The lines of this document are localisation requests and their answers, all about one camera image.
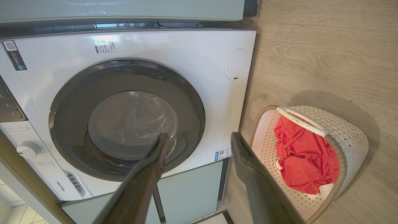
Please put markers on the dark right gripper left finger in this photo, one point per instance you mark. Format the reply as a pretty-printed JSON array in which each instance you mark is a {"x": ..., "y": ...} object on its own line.
[{"x": 140, "y": 186}]

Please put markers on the black QR code label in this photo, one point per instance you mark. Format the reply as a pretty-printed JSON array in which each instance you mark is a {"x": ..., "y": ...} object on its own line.
[{"x": 14, "y": 56}]

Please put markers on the pale green cabinet door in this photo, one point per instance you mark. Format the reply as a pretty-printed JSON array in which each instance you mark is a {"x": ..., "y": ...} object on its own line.
[
  {"x": 124, "y": 9},
  {"x": 87, "y": 211},
  {"x": 192, "y": 193}
]

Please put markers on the white washer control knob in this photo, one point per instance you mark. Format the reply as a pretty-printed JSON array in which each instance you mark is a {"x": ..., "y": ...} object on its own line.
[{"x": 28, "y": 149}]

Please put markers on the blue energy label sticker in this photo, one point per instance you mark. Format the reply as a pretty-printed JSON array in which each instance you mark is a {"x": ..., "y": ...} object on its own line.
[{"x": 223, "y": 154}]

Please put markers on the red garment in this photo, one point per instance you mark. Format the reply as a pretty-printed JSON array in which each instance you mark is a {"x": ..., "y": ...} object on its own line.
[{"x": 307, "y": 161}]

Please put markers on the white front-load washing machine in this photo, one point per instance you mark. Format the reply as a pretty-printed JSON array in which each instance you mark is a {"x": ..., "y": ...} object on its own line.
[{"x": 186, "y": 62}]

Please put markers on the white perforated laundry basket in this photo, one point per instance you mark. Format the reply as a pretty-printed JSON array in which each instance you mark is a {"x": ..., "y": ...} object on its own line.
[{"x": 348, "y": 130}]

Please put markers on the dark round washer door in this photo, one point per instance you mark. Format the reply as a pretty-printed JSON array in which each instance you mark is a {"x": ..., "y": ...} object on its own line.
[{"x": 71, "y": 118}]

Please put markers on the round white filter cover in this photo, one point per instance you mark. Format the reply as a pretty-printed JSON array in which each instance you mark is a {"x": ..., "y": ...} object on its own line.
[{"x": 237, "y": 64}]

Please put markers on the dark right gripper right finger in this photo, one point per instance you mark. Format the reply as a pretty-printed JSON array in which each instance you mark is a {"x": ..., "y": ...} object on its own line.
[{"x": 258, "y": 193}]

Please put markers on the black washer display panel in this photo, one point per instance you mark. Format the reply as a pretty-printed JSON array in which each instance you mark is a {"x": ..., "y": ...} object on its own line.
[{"x": 8, "y": 107}]

